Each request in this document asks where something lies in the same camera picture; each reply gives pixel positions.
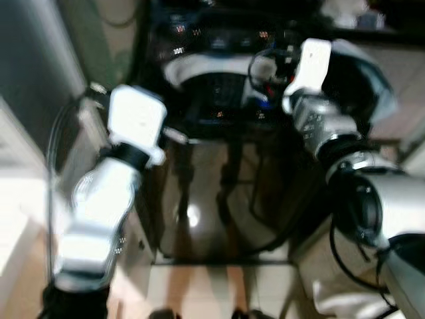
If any black right gripper cable loop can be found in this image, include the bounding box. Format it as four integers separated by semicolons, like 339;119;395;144
248;47;296;90

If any white item on shelf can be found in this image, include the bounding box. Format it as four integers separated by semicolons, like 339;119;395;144
320;0;387;31

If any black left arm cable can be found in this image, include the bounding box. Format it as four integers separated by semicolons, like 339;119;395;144
45;93;90;220

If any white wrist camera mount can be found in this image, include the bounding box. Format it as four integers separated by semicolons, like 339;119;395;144
106;84;169;167
282;38;333;114

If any round white-rimmed washer door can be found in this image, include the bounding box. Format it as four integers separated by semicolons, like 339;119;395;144
325;39;400;130

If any black right robot foot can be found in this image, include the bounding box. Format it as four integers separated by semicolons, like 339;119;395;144
229;307;268;319

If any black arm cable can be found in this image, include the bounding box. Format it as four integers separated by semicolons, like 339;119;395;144
45;93;90;220
328;223;399;313

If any black left robot foot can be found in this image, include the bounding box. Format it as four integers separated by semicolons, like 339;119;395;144
149;307;184;319

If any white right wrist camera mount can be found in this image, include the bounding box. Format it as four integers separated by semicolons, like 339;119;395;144
282;38;333;114

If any black robot foot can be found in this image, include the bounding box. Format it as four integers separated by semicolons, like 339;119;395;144
149;307;184;319
229;307;268;319

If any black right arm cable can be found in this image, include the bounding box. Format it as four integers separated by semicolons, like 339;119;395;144
328;223;399;313

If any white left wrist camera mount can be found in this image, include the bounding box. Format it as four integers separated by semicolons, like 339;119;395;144
106;84;169;167

